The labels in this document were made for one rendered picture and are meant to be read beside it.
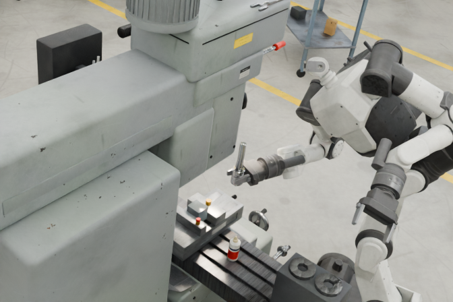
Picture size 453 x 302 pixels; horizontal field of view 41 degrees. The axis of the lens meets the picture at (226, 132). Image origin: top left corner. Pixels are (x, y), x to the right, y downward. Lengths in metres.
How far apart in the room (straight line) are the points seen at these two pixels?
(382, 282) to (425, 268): 1.45
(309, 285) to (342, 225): 2.02
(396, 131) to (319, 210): 2.05
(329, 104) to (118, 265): 0.89
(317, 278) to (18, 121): 1.09
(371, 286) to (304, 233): 1.39
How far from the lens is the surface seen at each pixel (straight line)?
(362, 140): 2.14
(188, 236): 2.30
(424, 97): 2.01
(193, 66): 1.70
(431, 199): 4.54
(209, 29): 1.70
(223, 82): 1.86
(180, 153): 1.85
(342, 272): 2.87
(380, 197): 1.80
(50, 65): 1.93
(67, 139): 1.48
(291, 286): 2.08
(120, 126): 1.59
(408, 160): 1.86
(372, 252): 2.40
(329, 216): 4.09
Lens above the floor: 2.60
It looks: 34 degrees down
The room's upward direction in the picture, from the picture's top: 9 degrees clockwise
